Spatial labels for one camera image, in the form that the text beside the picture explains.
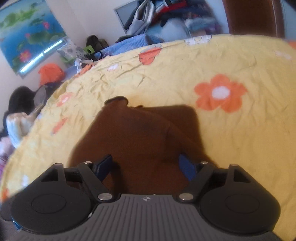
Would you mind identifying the brown knit sweater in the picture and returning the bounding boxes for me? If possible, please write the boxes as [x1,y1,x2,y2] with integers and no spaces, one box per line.
[69,97,210,194]

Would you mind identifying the pile of clothes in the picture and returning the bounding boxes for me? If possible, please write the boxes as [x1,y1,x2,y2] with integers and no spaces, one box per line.
[124,1,221,42]

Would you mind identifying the white cream garment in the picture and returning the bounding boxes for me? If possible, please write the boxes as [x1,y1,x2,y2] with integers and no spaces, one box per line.
[6,103,44,149]

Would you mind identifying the yellow floral bedspread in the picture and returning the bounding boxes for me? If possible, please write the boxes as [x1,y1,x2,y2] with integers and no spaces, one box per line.
[1,35,295,240]

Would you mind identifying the black garment on left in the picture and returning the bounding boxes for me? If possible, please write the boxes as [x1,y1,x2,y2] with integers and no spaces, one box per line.
[1,86,36,138]

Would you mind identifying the orange plastic bag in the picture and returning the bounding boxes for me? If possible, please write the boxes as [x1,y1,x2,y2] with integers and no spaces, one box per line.
[38,63,65,86]

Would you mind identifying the green plastic stool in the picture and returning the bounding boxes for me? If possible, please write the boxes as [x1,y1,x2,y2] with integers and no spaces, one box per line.
[84,45,95,54]

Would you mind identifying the dark plush toy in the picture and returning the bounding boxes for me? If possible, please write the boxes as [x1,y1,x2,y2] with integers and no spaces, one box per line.
[86,35,109,53]

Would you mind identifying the blue quilted blanket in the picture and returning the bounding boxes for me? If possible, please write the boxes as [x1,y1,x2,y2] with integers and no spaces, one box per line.
[93,34,164,60]

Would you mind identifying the grey framed board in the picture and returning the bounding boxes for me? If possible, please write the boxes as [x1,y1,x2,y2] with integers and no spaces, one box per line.
[114,1,138,33]

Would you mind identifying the brown wooden door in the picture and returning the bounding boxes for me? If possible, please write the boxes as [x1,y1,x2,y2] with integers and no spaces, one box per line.
[223,0,285,38]

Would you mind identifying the lotus flower wall poster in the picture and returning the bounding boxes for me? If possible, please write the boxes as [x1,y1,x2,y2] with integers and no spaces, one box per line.
[1,1,66,76]

